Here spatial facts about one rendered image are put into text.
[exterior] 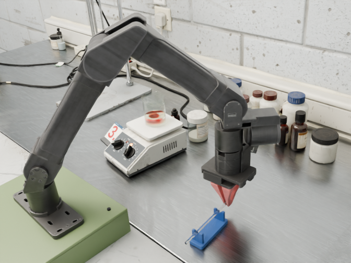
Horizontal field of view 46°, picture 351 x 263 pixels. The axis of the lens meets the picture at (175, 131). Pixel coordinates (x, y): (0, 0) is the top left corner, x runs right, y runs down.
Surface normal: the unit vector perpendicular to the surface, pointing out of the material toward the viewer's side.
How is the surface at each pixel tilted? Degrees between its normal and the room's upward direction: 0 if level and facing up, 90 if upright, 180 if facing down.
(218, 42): 90
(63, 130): 92
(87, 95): 100
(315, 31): 90
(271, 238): 0
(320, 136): 0
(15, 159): 0
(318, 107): 90
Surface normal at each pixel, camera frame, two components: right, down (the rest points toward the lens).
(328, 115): -0.71, 0.39
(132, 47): 0.07, 0.49
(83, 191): -0.09, -0.86
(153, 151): 0.62, 0.36
